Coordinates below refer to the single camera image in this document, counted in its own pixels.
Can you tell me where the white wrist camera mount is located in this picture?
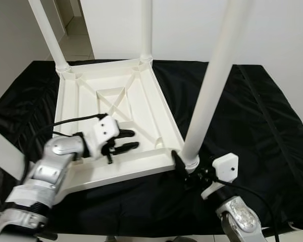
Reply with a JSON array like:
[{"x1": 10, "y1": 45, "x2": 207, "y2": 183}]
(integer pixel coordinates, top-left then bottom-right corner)
[
  {"x1": 88, "y1": 115, "x2": 120, "y2": 158},
  {"x1": 201, "y1": 153, "x2": 239, "y2": 200}
]

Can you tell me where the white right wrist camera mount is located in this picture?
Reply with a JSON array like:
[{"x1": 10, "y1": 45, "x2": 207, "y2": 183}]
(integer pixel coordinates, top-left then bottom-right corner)
[{"x1": 201, "y1": 153, "x2": 239, "y2": 200}]

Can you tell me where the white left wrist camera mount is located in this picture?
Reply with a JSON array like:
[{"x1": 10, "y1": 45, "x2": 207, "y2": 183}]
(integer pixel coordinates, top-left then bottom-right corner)
[{"x1": 88, "y1": 115, "x2": 120, "y2": 158}]

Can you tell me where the black cloth table cover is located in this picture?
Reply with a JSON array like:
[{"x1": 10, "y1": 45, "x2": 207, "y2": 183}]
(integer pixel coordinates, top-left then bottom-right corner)
[{"x1": 0, "y1": 59, "x2": 303, "y2": 237}]

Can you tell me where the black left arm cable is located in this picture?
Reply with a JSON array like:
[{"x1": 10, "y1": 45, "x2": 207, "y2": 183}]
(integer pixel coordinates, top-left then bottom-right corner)
[{"x1": 20, "y1": 113, "x2": 108, "y2": 167}]

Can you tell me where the white plastic table top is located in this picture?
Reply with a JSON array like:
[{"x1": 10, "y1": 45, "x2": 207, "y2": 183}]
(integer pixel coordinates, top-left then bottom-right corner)
[{"x1": 55, "y1": 56, "x2": 200, "y2": 195}]

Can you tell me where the grey right robot foot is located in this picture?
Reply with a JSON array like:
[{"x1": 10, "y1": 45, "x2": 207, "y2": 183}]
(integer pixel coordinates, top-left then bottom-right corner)
[{"x1": 169, "y1": 236, "x2": 195, "y2": 242}]

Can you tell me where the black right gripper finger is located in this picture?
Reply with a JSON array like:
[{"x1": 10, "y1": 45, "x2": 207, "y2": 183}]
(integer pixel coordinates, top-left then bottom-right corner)
[{"x1": 171, "y1": 150, "x2": 190, "y2": 181}]

